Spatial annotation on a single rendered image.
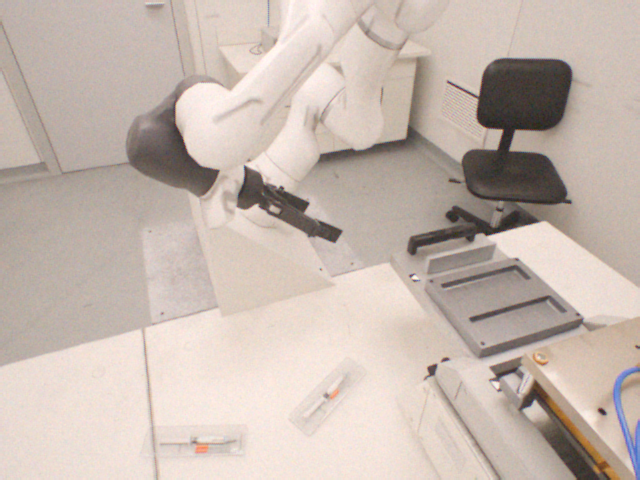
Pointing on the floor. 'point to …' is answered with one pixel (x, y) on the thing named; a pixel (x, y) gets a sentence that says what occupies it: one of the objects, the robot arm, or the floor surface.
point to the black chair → (476, 182)
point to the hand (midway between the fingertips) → (317, 219)
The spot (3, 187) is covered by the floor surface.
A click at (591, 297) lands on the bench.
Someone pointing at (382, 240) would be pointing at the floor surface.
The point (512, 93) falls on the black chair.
